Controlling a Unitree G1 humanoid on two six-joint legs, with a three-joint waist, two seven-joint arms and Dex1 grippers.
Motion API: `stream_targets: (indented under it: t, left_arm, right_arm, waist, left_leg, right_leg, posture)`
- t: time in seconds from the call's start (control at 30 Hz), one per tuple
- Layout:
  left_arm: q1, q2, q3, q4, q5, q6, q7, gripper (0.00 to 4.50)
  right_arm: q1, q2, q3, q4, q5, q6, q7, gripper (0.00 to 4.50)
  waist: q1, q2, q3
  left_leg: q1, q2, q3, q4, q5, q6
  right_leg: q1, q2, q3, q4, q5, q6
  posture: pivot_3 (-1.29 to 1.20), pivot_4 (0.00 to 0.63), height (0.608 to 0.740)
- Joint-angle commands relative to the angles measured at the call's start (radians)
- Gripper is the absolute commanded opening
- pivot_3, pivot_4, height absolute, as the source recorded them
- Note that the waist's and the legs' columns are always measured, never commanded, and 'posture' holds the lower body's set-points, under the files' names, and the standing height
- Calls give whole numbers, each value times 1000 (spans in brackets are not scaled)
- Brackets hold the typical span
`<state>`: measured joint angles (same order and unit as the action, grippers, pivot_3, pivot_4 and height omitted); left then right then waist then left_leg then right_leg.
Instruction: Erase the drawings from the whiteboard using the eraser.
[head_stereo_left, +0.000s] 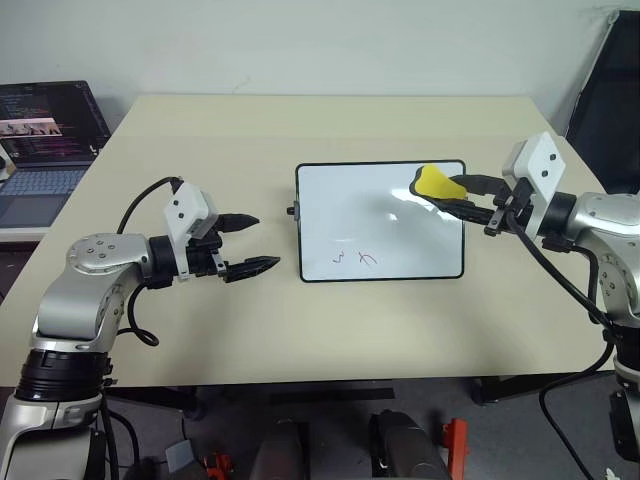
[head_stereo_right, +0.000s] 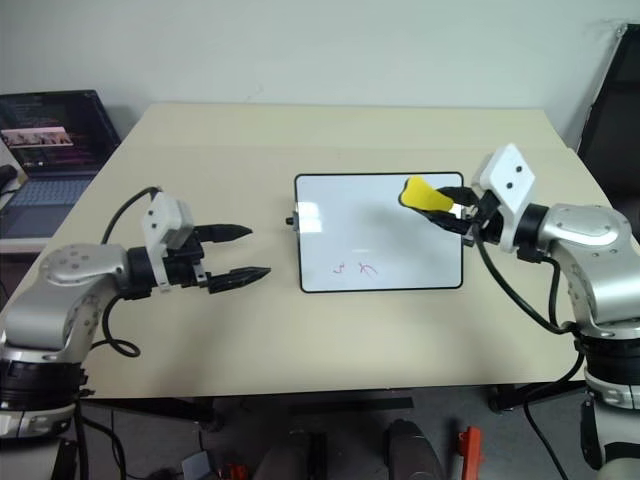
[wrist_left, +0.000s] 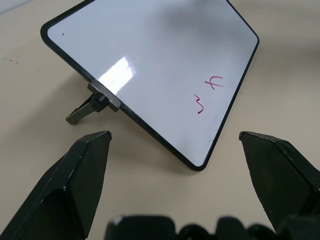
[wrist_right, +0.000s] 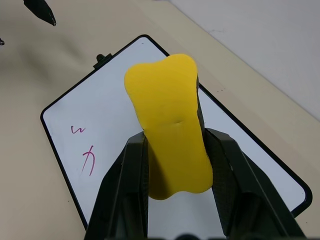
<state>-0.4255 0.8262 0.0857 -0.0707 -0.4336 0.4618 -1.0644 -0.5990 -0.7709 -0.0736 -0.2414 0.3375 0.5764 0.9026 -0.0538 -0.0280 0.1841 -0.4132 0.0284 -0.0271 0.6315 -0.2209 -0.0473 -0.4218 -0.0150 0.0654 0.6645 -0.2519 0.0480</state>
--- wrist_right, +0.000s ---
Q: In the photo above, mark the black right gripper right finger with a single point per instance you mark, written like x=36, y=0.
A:
x=250, y=197

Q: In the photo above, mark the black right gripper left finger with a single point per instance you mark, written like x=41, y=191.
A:
x=120, y=190

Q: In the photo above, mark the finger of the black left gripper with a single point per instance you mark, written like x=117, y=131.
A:
x=41, y=11

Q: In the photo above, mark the yellow bone-shaped eraser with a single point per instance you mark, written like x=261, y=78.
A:
x=167, y=125

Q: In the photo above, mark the black whiteboard clip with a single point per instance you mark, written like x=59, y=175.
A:
x=102, y=61

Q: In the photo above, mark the black-framed whiteboard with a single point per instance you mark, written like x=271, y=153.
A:
x=100, y=105

